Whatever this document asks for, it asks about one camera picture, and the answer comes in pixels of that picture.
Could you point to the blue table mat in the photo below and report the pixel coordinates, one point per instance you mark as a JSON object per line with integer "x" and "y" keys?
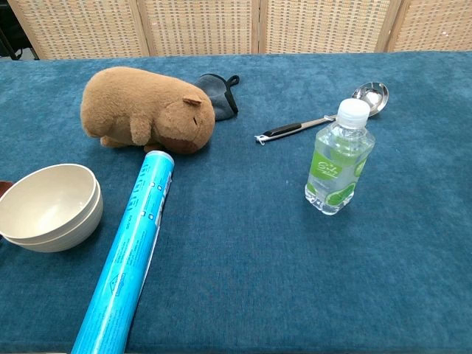
{"x": 258, "y": 258}

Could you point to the wicker folding screen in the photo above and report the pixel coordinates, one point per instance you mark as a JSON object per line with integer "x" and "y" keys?
{"x": 203, "y": 26}

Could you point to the brown capybara plush toy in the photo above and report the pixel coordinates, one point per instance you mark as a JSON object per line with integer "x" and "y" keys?
{"x": 140, "y": 107}

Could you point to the white bowl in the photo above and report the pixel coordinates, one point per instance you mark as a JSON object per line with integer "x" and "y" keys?
{"x": 44, "y": 203}
{"x": 70, "y": 239}

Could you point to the blue cling film tube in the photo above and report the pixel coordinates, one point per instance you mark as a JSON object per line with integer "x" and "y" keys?
{"x": 125, "y": 250}

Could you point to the clear bottle green label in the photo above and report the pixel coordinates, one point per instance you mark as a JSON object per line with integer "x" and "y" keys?
{"x": 337, "y": 162}

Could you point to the grey oven mitt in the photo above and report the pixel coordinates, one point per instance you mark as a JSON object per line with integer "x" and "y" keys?
{"x": 217, "y": 96}

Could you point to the rust brown cloth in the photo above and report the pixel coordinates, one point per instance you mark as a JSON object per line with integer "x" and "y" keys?
{"x": 3, "y": 188}

